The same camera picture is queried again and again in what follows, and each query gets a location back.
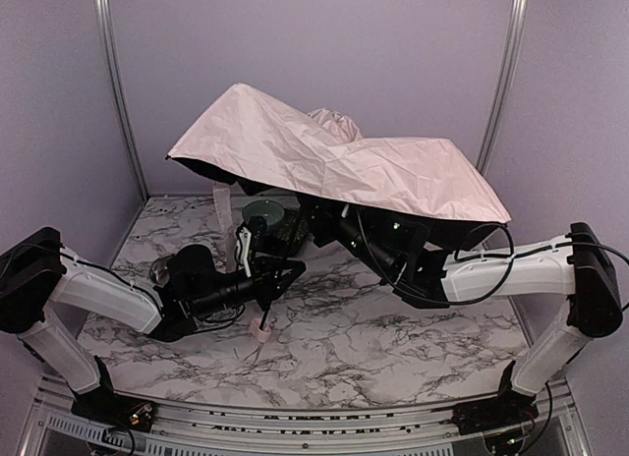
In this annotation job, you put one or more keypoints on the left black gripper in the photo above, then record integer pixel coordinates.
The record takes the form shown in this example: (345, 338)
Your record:
(262, 275)

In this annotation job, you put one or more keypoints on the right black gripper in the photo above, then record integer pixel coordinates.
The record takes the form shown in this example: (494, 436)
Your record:
(323, 220)

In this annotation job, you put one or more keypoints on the pink and black umbrella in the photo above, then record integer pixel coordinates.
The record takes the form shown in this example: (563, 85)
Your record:
(251, 139)

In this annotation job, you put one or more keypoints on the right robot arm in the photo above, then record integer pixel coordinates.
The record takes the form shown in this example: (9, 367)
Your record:
(434, 264)

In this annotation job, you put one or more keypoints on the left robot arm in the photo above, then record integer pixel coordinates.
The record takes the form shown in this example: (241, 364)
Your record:
(39, 272)

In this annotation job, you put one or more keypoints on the black floral square plate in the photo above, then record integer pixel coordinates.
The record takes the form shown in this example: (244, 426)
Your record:
(285, 239)

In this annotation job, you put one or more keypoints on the celadon green ceramic bowl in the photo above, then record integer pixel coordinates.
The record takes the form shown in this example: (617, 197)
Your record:
(271, 211)

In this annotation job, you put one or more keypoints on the small stainless steel bowl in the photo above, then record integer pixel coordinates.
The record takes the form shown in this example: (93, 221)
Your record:
(158, 272)

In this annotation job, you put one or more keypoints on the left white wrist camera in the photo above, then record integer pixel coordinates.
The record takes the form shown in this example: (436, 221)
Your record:
(249, 239)

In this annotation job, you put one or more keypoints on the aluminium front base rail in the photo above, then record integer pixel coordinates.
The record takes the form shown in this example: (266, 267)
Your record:
(186, 428)

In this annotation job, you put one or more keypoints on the right aluminium frame post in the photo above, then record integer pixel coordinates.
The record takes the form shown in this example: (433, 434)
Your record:
(508, 65)

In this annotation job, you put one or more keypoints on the aluminium frame post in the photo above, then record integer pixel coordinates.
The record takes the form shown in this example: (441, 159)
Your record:
(105, 22)
(508, 65)

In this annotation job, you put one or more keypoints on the left aluminium frame post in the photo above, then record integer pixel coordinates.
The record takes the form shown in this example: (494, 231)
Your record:
(105, 22)

